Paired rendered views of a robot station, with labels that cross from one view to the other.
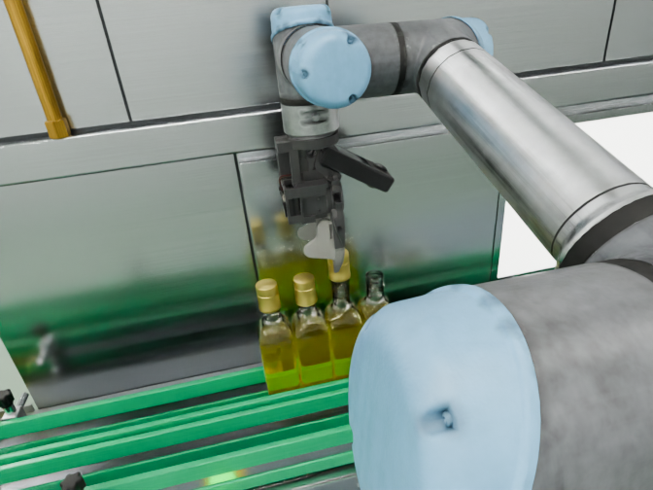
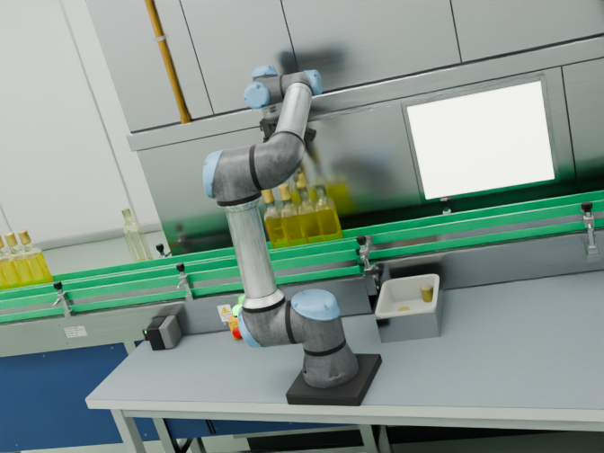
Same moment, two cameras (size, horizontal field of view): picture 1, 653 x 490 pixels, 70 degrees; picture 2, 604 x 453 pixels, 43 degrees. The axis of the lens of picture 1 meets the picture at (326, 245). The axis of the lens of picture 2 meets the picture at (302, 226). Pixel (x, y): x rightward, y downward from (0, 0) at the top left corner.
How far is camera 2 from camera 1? 184 cm
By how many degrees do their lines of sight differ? 27
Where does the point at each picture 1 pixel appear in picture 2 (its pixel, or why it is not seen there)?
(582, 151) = (283, 121)
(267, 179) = not seen: hidden behind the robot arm
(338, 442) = (293, 266)
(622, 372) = (232, 157)
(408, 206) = (353, 152)
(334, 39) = (252, 87)
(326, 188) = not seen: hidden behind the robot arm
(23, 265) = (171, 184)
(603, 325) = (235, 152)
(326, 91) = (253, 103)
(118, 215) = not seen: hidden behind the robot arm
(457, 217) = (386, 157)
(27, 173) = (173, 139)
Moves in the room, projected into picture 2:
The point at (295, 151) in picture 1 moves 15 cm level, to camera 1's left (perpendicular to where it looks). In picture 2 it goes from (267, 124) to (226, 130)
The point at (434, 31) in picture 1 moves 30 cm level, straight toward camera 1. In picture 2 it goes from (292, 79) to (223, 112)
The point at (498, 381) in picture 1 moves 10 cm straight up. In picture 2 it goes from (214, 158) to (202, 119)
